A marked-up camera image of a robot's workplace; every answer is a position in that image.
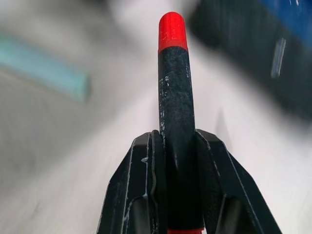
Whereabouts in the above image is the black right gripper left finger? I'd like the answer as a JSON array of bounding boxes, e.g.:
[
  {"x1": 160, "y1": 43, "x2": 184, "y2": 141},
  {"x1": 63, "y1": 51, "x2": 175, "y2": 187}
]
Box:
[{"x1": 96, "y1": 130, "x2": 169, "y2": 234}]

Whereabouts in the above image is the black pouch with silver zipper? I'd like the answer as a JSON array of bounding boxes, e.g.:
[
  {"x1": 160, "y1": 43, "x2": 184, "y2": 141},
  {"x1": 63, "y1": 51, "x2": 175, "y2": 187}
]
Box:
[{"x1": 189, "y1": 0, "x2": 312, "y2": 122}]

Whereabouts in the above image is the blue object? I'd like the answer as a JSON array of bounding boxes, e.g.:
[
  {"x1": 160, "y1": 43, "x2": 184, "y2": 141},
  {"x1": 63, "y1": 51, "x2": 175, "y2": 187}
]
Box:
[{"x1": 262, "y1": 0, "x2": 312, "y2": 51}]

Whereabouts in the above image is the black marker with red cap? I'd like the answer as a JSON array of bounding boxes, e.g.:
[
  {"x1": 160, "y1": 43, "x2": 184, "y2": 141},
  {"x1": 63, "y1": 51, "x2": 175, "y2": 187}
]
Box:
[{"x1": 157, "y1": 11, "x2": 207, "y2": 234}]

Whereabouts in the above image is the teal rectangular block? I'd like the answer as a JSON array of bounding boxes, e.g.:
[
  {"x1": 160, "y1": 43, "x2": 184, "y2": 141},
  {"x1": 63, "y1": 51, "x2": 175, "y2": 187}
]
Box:
[{"x1": 0, "y1": 34, "x2": 91, "y2": 102}]

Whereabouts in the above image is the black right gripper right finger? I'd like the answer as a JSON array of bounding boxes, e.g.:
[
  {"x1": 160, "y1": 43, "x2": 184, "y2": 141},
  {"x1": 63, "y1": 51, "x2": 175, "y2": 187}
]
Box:
[{"x1": 194, "y1": 129, "x2": 283, "y2": 234}]

